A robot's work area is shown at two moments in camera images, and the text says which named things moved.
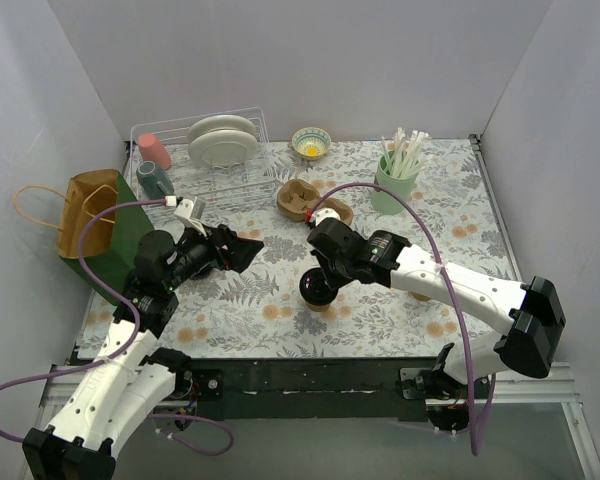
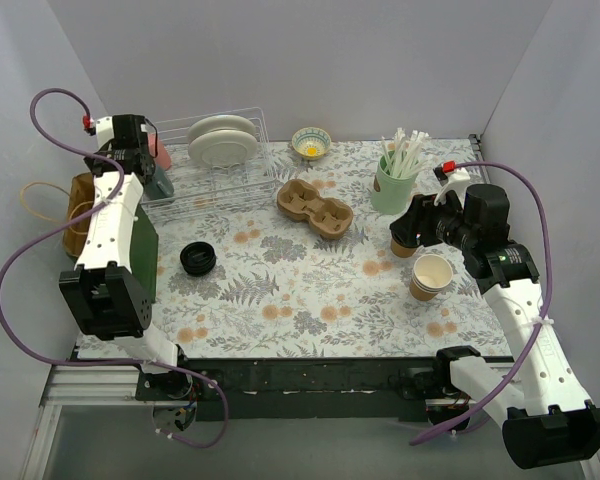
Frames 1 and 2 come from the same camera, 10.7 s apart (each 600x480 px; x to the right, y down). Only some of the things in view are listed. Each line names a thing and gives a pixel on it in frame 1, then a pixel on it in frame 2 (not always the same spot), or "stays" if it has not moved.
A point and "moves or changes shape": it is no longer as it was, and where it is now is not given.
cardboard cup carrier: (295, 197) stays
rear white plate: (219, 123) stays
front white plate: (223, 148) stays
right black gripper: (325, 241) → (413, 218)
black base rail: (311, 389) stays
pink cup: (154, 151) stays
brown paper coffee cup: (318, 308) moves or changes shape
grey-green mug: (154, 182) stays
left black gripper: (222, 248) → (147, 163)
